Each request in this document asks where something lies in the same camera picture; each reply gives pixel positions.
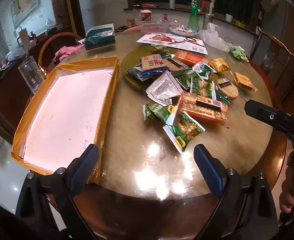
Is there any beige blue biscuit pack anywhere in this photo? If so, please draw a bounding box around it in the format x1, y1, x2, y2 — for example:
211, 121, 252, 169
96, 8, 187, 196
140, 54, 166, 72

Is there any blue patterned plate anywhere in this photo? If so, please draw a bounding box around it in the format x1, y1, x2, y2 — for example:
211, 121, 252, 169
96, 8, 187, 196
169, 26, 197, 37

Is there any person right hand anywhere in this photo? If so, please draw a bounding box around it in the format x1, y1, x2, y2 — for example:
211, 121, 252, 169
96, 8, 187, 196
279, 167, 294, 214

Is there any orange soda cracker pack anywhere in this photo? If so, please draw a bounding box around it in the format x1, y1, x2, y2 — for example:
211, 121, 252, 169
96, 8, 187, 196
175, 49, 209, 67

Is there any teal tissue box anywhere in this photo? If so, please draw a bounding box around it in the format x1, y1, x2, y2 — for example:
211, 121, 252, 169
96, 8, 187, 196
84, 23, 116, 50

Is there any green crumpled cloth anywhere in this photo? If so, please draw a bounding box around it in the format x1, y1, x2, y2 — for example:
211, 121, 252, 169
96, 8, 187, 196
229, 46, 249, 63

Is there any wooden chair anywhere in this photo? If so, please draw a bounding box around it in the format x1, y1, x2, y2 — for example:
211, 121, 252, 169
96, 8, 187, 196
250, 26, 294, 88

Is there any clear plastic container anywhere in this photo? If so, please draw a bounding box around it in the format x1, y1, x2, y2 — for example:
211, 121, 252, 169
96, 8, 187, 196
139, 22, 169, 34

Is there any white red jar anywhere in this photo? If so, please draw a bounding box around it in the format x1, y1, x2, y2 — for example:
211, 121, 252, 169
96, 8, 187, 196
140, 9, 152, 23

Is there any pink cloth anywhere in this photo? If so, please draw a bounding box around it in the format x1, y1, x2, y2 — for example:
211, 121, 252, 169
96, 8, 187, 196
52, 44, 84, 64

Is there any yellow taped tray box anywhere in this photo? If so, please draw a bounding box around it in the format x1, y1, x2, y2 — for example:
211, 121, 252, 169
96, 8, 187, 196
11, 56, 120, 175

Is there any round cracker clear pack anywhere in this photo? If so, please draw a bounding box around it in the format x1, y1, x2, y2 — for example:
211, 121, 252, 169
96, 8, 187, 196
216, 78, 239, 100

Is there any yellow snack packet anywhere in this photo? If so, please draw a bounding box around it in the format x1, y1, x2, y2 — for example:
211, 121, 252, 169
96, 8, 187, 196
209, 58, 231, 72

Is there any yellow sandwich cracker packet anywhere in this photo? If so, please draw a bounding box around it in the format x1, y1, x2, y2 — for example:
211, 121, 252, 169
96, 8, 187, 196
234, 72, 257, 92

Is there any blue white snack packet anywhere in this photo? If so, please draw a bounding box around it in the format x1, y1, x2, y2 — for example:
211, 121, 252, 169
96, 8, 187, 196
125, 64, 169, 81

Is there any white plastic bag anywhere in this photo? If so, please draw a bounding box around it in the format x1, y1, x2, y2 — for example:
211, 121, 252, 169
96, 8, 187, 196
199, 22, 230, 53

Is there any clear plastic pitcher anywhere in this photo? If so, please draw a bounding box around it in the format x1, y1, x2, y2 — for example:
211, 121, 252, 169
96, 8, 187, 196
18, 56, 44, 94

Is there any green pea snack packet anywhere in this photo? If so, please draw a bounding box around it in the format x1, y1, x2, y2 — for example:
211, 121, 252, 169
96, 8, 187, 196
163, 111, 206, 154

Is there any large orange cracker pack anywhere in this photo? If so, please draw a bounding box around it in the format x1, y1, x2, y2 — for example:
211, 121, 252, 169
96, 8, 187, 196
177, 92, 229, 128

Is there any silver foil snack packet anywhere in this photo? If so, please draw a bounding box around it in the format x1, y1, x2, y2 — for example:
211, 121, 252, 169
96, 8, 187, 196
145, 70, 183, 106

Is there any printed advertising poster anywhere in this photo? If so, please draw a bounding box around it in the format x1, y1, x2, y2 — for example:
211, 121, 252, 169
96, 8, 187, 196
137, 33, 208, 55

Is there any gold glitter turntable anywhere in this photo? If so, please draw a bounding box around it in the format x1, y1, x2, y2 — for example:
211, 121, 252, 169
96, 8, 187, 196
120, 45, 188, 92

